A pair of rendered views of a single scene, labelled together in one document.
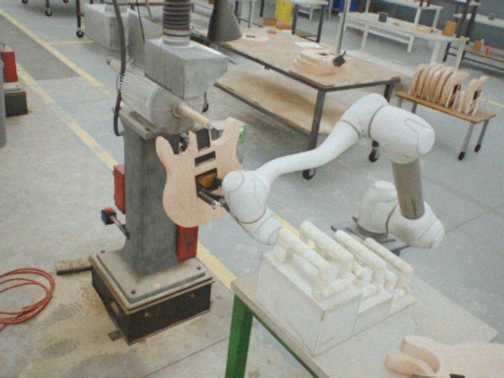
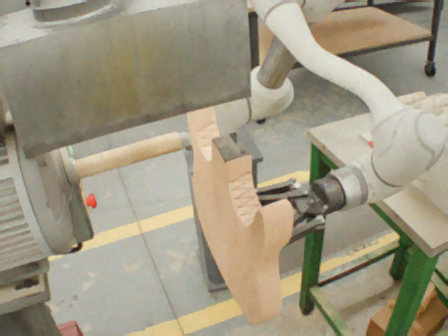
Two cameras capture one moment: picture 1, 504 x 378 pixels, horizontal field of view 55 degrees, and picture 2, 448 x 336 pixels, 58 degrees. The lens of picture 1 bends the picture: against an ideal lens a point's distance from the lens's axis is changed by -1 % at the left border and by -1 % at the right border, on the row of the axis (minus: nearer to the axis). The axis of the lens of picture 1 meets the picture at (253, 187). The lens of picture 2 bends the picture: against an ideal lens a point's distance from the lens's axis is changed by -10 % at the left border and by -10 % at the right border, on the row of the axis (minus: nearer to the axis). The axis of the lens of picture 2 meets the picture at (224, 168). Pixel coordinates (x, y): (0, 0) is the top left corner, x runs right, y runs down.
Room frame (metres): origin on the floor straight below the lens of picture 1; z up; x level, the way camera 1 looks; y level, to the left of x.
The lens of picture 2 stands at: (1.42, 0.78, 1.66)
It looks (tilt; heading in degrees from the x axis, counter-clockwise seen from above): 36 degrees down; 291
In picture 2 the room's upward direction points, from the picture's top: 5 degrees counter-clockwise
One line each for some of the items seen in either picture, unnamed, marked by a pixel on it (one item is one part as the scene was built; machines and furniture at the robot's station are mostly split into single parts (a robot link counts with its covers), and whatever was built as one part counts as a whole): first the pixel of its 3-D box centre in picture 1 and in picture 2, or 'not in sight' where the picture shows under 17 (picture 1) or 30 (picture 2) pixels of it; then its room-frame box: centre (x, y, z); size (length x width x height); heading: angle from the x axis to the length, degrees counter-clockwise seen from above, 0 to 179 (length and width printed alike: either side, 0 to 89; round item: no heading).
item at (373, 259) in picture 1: (359, 249); (441, 101); (1.21, -0.34, 1.12); 0.20 x 0.03 x 0.03; 39
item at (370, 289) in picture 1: (367, 291); not in sight; (1.11, -0.37, 1.04); 0.11 x 0.03 x 0.03; 130
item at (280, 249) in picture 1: (281, 247); not in sight; (1.12, -0.10, 1.15); 0.03 x 0.03 x 0.09
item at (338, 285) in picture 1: (333, 287); not in sight; (1.01, -0.24, 1.12); 0.11 x 0.03 x 0.03; 130
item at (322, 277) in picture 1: (321, 281); not in sight; (0.99, -0.20, 1.15); 0.03 x 0.03 x 0.09
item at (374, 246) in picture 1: (388, 256); (401, 101); (1.31, -0.47, 1.04); 0.20 x 0.03 x 0.03; 39
